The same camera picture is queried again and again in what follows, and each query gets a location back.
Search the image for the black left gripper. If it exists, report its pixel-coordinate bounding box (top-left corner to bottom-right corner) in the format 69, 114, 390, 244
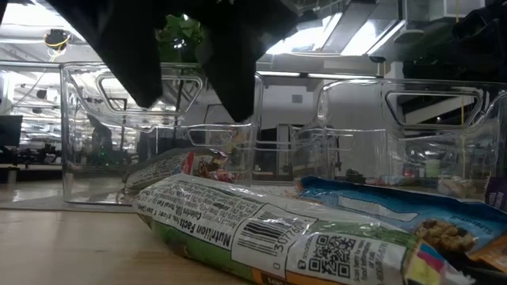
51, 0, 299, 123

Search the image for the green white granola bar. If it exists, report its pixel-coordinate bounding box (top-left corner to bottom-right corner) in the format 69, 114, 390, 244
132, 173, 478, 285

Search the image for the clear plastic bin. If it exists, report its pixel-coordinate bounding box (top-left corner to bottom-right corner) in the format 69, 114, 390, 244
291, 78, 507, 203
59, 61, 265, 207

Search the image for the blue and red granola bar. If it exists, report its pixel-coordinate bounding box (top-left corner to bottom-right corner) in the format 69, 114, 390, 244
123, 148, 196, 192

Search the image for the green potted plant black pot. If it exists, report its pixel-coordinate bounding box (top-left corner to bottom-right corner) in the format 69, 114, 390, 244
156, 13, 207, 159

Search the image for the black yellow ceiling fixture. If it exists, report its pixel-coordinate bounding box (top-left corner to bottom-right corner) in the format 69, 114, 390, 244
42, 28, 73, 63

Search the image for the bright ceiling light panel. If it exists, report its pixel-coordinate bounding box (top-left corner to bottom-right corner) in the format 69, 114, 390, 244
265, 11, 405, 56

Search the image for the ceiling light strip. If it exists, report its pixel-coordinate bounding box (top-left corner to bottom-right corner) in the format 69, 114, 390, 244
255, 70, 379, 80

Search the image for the dark monitor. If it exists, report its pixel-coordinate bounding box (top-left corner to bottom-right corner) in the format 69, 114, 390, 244
0, 114, 24, 148

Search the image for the green cup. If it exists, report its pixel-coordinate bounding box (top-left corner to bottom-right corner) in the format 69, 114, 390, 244
424, 158, 441, 179

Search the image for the silver ventilation duct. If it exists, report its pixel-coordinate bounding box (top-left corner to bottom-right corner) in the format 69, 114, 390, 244
391, 0, 488, 44

